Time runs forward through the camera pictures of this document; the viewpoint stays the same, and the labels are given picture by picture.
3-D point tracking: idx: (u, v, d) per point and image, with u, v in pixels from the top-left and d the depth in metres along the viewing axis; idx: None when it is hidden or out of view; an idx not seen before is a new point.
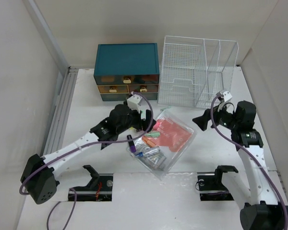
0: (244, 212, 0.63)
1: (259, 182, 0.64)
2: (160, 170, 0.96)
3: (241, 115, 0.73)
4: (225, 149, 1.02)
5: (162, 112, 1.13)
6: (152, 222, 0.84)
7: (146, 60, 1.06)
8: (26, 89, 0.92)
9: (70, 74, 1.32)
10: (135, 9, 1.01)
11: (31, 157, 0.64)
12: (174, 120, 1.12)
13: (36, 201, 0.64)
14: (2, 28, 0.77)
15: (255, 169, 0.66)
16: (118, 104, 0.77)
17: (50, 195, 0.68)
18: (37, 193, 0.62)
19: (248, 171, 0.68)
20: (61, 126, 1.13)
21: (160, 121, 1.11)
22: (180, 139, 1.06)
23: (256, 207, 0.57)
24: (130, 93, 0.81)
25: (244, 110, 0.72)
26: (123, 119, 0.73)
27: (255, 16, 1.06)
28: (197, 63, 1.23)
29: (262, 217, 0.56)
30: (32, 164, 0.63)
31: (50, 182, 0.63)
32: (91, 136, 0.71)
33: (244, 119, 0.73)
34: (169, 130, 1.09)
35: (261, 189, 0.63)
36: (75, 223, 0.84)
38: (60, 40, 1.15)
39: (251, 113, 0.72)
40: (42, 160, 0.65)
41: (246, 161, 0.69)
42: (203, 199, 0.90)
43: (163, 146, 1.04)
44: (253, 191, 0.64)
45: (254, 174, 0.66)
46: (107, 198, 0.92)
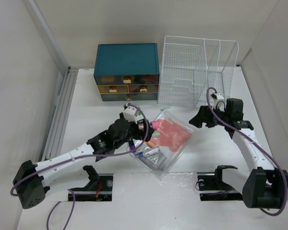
0: (246, 187, 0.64)
1: (254, 154, 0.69)
2: (160, 170, 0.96)
3: (230, 108, 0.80)
4: (226, 149, 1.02)
5: (162, 112, 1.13)
6: (152, 222, 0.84)
7: (145, 61, 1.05)
8: (26, 89, 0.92)
9: (70, 74, 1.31)
10: (135, 9, 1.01)
11: (25, 162, 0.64)
12: (174, 121, 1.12)
13: (22, 206, 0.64)
14: (2, 27, 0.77)
15: (248, 144, 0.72)
16: (118, 119, 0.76)
17: (39, 201, 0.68)
18: (24, 199, 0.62)
19: (244, 149, 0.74)
20: (61, 126, 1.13)
21: (160, 121, 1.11)
22: (179, 141, 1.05)
23: (253, 171, 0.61)
24: (126, 106, 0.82)
25: (233, 102, 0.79)
26: (121, 135, 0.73)
27: (256, 16, 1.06)
28: (197, 63, 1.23)
29: (262, 179, 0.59)
30: (24, 170, 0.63)
31: (38, 190, 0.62)
32: (87, 148, 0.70)
33: (234, 110, 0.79)
34: (169, 131, 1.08)
35: (257, 158, 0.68)
36: (76, 223, 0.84)
38: (60, 39, 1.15)
39: (239, 104, 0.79)
40: (35, 167, 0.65)
41: (240, 140, 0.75)
42: (203, 199, 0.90)
43: (163, 146, 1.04)
44: (250, 164, 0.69)
45: (248, 150, 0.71)
46: (107, 198, 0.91)
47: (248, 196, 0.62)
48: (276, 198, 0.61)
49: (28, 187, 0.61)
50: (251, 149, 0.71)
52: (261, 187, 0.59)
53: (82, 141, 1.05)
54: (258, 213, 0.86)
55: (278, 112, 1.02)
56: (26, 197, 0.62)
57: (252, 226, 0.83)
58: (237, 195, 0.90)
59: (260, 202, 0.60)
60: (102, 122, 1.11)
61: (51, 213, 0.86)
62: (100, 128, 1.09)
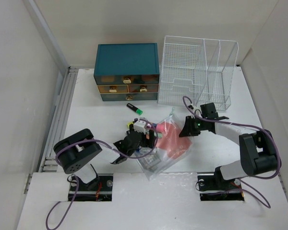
0: (243, 159, 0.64)
1: (234, 128, 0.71)
2: (150, 171, 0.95)
3: (204, 110, 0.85)
4: (225, 149, 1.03)
5: (171, 116, 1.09)
6: (152, 222, 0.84)
7: (148, 59, 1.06)
8: (26, 90, 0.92)
9: (70, 74, 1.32)
10: (135, 9, 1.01)
11: (87, 129, 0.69)
12: (178, 125, 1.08)
13: (66, 169, 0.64)
14: (2, 27, 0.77)
15: (230, 125, 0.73)
16: (132, 131, 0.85)
17: (74, 170, 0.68)
18: (75, 160, 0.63)
19: (227, 132, 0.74)
20: (61, 126, 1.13)
21: (165, 122, 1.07)
22: (179, 148, 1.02)
23: (241, 136, 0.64)
24: (137, 119, 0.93)
25: (206, 105, 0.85)
26: (134, 145, 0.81)
27: (256, 16, 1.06)
28: (197, 63, 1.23)
29: (250, 140, 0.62)
30: (81, 134, 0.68)
31: (91, 156, 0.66)
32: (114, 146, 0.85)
33: (208, 110, 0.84)
34: (171, 134, 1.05)
35: (239, 130, 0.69)
36: (75, 223, 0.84)
38: (60, 40, 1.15)
39: (211, 105, 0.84)
40: (90, 135, 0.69)
41: (222, 127, 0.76)
42: (203, 199, 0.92)
43: (161, 149, 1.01)
44: (236, 139, 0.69)
45: (230, 129, 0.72)
46: (107, 198, 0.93)
47: (248, 165, 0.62)
48: (271, 156, 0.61)
49: (89, 147, 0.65)
50: (232, 127, 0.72)
52: (253, 148, 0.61)
53: None
54: (258, 213, 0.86)
55: (278, 112, 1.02)
56: (77, 160, 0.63)
57: (252, 226, 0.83)
58: (237, 195, 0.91)
59: (260, 165, 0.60)
60: (102, 122, 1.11)
61: (50, 213, 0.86)
62: (100, 128, 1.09)
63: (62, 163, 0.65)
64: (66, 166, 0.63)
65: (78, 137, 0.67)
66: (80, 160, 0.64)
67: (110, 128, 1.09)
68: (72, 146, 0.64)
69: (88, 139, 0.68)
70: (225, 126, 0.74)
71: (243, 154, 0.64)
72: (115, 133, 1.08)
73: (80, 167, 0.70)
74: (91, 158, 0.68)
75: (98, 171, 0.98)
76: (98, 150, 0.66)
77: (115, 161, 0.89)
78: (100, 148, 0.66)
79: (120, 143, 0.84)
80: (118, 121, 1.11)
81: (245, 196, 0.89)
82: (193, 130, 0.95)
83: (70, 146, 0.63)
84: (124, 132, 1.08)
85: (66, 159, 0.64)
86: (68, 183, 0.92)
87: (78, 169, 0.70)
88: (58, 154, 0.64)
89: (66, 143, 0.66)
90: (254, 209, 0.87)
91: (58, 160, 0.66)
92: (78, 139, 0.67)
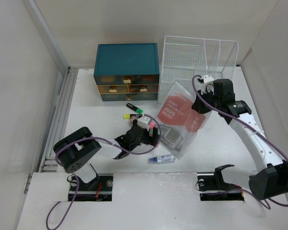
0: (253, 181, 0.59)
1: (259, 146, 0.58)
2: (176, 150, 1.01)
3: (219, 90, 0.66)
4: (226, 149, 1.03)
5: (172, 88, 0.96)
6: (152, 222, 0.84)
7: (148, 59, 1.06)
8: (26, 90, 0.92)
9: (70, 74, 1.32)
10: (135, 9, 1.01)
11: (85, 127, 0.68)
12: (186, 97, 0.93)
13: (66, 169, 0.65)
14: (2, 27, 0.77)
15: (251, 136, 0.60)
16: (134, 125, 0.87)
17: (74, 169, 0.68)
18: (75, 160, 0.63)
19: (246, 140, 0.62)
20: (61, 126, 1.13)
21: (171, 97, 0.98)
22: (195, 120, 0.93)
23: (264, 171, 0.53)
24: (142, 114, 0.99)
25: (222, 84, 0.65)
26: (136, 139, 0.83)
27: (256, 17, 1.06)
28: (197, 63, 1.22)
29: (273, 178, 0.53)
30: (79, 133, 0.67)
31: (91, 154, 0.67)
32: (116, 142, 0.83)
33: (224, 93, 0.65)
34: (182, 107, 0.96)
35: (264, 153, 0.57)
36: (75, 223, 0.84)
38: (60, 39, 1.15)
39: (229, 85, 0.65)
40: (89, 133, 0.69)
41: (241, 130, 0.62)
42: (203, 199, 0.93)
43: (179, 125, 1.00)
44: (256, 158, 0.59)
45: (253, 143, 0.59)
46: (107, 198, 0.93)
47: (258, 189, 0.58)
48: (284, 186, 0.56)
49: (87, 145, 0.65)
50: (255, 141, 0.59)
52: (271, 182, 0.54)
53: None
54: (258, 213, 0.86)
55: (278, 112, 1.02)
56: (76, 159, 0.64)
57: (252, 226, 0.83)
58: (237, 195, 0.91)
59: (270, 194, 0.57)
60: (102, 122, 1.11)
61: (50, 213, 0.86)
62: (100, 128, 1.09)
63: (62, 163, 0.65)
64: (66, 165, 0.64)
65: (78, 136, 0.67)
66: (79, 159, 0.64)
67: (110, 128, 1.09)
68: (71, 145, 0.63)
69: (86, 136, 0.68)
70: (246, 134, 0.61)
71: (256, 180, 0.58)
72: (115, 133, 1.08)
73: (81, 166, 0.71)
74: (91, 156, 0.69)
75: (98, 171, 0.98)
76: (98, 148, 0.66)
77: (118, 157, 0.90)
78: (99, 145, 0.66)
79: (123, 138, 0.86)
80: (118, 121, 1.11)
81: (245, 196, 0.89)
82: (201, 108, 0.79)
83: (69, 145, 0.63)
84: (124, 132, 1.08)
85: (67, 158, 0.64)
86: (68, 183, 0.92)
87: (80, 167, 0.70)
88: (58, 153, 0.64)
89: (64, 142, 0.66)
90: (254, 209, 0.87)
91: (58, 161, 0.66)
92: (77, 138, 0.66)
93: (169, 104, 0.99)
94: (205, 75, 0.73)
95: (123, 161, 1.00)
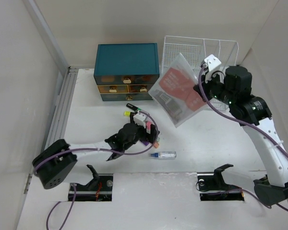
0: (265, 191, 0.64)
1: (278, 162, 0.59)
2: (175, 120, 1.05)
3: (236, 84, 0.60)
4: (226, 149, 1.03)
5: (174, 62, 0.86)
6: (152, 222, 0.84)
7: (148, 59, 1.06)
8: (26, 90, 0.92)
9: (70, 74, 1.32)
10: (135, 9, 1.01)
11: (61, 140, 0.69)
12: (187, 74, 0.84)
13: (44, 185, 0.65)
14: (2, 27, 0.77)
15: (271, 149, 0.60)
16: (127, 124, 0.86)
17: (57, 183, 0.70)
18: (51, 175, 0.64)
19: (263, 151, 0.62)
20: (61, 126, 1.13)
21: (172, 70, 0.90)
22: (196, 100, 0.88)
23: (282, 192, 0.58)
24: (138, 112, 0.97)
25: (239, 77, 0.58)
26: (129, 138, 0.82)
27: (256, 17, 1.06)
28: (197, 63, 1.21)
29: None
30: (56, 147, 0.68)
31: (67, 168, 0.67)
32: (106, 144, 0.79)
33: (242, 88, 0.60)
34: (183, 84, 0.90)
35: (282, 169, 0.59)
36: (76, 223, 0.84)
38: (60, 40, 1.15)
39: (247, 78, 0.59)
40: (67, 145, 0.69)
41: (258, 140, 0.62)
42: (203, 199, 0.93)
43: (180, 99, 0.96)
44: (272, 171, 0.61)
45: (272, 156, 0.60)
46: (107, 198, 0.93)
47: (267, 197, 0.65)
48: None
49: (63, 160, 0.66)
50: (274, 156, 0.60)
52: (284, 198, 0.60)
53: (81, 141, 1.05)
54: (258, 213, 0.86)
55: (278, 112, 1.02)
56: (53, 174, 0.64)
57: (253, 226, 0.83)
58: (237, 195, 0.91)
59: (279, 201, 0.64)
60: (102, 122, 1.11)
61: (50, 215, 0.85)
62: (100, 128, 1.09)
63: (41, 178, 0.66)
64: (43, 180, 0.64)
65: (54, 151, 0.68)
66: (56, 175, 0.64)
67: (110, 128, 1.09)
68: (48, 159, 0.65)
69: (64, 150, 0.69)
70: (264, 146, 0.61)
71: (269, 192, 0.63)
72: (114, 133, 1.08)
73: (61, 180, 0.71)
74: (69, 170, 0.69)
75: (98, 171, 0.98)
76: (74, 162, 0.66)
77: (112, 157, 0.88)
78: (75, 160, 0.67)
79: (115, 138, 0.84)
80: (118, 120, 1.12)
81: (245, 196, 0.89)
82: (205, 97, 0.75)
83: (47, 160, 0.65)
84: None
85: (45, 173, 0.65)
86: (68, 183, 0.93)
87: (60, 181, 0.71)
88: (37, 168, 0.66)
89: (42, 159, 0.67)
90: (255, 209, 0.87)
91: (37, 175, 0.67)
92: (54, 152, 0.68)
93: (171, 77, 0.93)
94: (210, 61, 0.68)
95: (123, 161, 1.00)
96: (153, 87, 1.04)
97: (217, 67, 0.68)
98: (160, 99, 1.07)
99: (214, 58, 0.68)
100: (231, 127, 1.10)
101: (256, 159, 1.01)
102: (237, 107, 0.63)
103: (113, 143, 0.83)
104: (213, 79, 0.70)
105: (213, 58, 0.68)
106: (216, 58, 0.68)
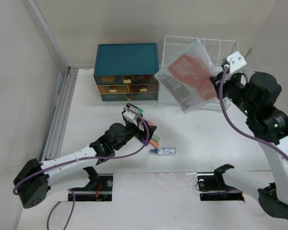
0: (270, 204, 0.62)
1: None
2: (183, 107, 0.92)
3: (263, 97, 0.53)
4: (226, 149, 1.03)
5: (192, 45, 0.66)
6: (152, 222, 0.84)
7: (147, 59, 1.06)
8: (26, 90, 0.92)
9: (70, 74, 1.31)
10: (135, 9, 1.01)
11: (32, 160, 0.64)
12: (205, 60, 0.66)
13: (24, 206, 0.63)
14: (2, 27, 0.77)
15: None
16: (115, 123, 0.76)
17: (39, 201, 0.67)
18: (26, 197, 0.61)
19: (278, 169, 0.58)
20: (61, 126, 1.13)
21: (185, 55, 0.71)
22: (210, 90, 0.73)
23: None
24: (127, 108, 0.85)
25: (268, 90, 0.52)
26: (117, 138, 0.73)
27: (256, 17, 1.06)
28: None
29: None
30: (29, 167, 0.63)
31: (42, 189, 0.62)
32: (89, 150, 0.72)
33: (267, 102, 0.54)
34: (198, 72, 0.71)
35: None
36: (76, 223, 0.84)
38: (60, 39, 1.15)
39: (275, 92, 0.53)
40: (40, 166, 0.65)
41: (275, 157, 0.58)
42: (203, 199, 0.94)
43: (191, 86, 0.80)
44: (282, 190, 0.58)
45: (287, 177, 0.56)
46: (107, 198, 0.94)
47: (272, 209, 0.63)
48: None
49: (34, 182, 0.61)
50: None
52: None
53: (81, 142, 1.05)
54: (258, 214, 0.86)
55: None
56: (28, 196, 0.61)
57: (253, 226, 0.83)
58: (237, 195, 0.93)
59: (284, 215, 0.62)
60: (102, 122, 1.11)
61: (50, 217, 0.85)
62: (100, 128, 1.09)
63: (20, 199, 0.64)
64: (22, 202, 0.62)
65: (28, 171, 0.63)
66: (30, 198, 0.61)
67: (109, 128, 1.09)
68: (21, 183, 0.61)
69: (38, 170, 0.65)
70: (280, 166, 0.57)
71: (274, 206, 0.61)
72: None
73: (44, 198, 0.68)
74: (46, 190, 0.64)
75: (98, 171, 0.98)
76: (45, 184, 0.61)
77: (101, 161, 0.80)
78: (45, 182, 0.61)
79: (104, 140, 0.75)
80: (118, 120, 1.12)
81: (245, 196, 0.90)
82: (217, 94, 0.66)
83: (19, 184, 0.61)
84: None
85: (21, 196, 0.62)
86: None
87: (43, 199, 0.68)
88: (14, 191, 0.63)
89: (17, 181, 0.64)
90: (255, 209, 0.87)
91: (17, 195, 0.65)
92: (27, 173, 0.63)
93: (182, 63, 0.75)
94: (234, 60, 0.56)
95: (123, 161, 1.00)
96: (161, 71, 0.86)
97: (241, 68, 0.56)
98: (167, 85, 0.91)
99: (239, 58, 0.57)
100: (231, 127, 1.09)
101: (256, 159, 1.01)
102: (258, 121, 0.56)
103: (101, 145, 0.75)
104: (233, 80, 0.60)
105: (237, 57, 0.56)
106: (241, 58, 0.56)
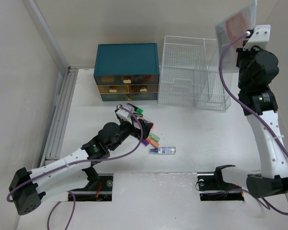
0: (253, 180, 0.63)
1: (272, 155, 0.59)
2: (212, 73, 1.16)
3: (258, 74, 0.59)
4: (225, 149, 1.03)
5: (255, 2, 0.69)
6: (152, 222, 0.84)
7: (145, 60, 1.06)
8: (26, 90, 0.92)
9: (70, 74, 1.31)
10: (135, 10, 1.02)
11: (21, 169, 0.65)
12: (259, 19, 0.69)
13: (19, 212, 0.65)
14: (3, 28, 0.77)
15: (269, 140, 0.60)
16: (110, 122, 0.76)
17: (34, 207, 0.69)
18: (20, 205, 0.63)
19: (261, 141, 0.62)
20: (61, 126, 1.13)
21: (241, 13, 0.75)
22: None
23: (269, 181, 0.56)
24: (119, 107, 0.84)
25: (264, 70, 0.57)
26: (112, 138, 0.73)
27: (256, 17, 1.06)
28: (197, 63, 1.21)
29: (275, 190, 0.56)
30: (18, 177, 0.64)
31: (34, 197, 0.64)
32: (81, 154, 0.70)
33: (261, 80, 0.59)
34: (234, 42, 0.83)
35: (275, 162, 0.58)
36: (76, 224, 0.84)
38: (60, 39, 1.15)
39: (272, 73, 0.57)
40: (29, 175, 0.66)
41: (258, 129, 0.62)
42: (203, 199, 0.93)
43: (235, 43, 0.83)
44: (265, 163, 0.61)
45: (268, 146, 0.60)
46: (107, 198, 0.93)
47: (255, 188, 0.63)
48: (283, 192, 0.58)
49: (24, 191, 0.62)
50: (270, 146, 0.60)
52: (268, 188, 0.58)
53: (81, 142, 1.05)
54: (258, 213, 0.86)
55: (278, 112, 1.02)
56: (21, 204, 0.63)
57: (252, 226, 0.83)
58: (237, 195, 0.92)
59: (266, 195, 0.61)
60: (102, 122, 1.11)
61: (50, 218, 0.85)
62: (100, 128, 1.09)
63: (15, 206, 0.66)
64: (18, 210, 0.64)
65: (17, 181, 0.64)
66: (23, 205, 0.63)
67: None
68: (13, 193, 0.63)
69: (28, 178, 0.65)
70: (263, 137, 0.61)
71: (256, 181, 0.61)
72: None
73: (38, 204, 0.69)
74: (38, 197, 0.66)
75: (98, 171, 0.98)
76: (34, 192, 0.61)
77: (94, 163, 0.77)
78: None
79: (98, 141, 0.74)
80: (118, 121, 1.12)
81: (245, 196, 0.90)
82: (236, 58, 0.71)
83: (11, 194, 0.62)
84: None
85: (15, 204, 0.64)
86: None
87: (39, 204, 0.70)
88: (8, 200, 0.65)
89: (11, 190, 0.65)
90: (255, 209, 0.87)
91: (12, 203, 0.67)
92: (17, 183, 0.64)
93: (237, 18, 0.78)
94: (257, 32, 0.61)
95: (123, 161, 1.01)
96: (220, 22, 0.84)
97: (259, 41, 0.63)
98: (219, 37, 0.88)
99: (265, 32, 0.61)
100: (231, 127, 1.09)
101: (257, 159, 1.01)
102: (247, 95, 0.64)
103: (95, 146, 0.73)
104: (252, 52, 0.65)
105: (264, 31, 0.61)
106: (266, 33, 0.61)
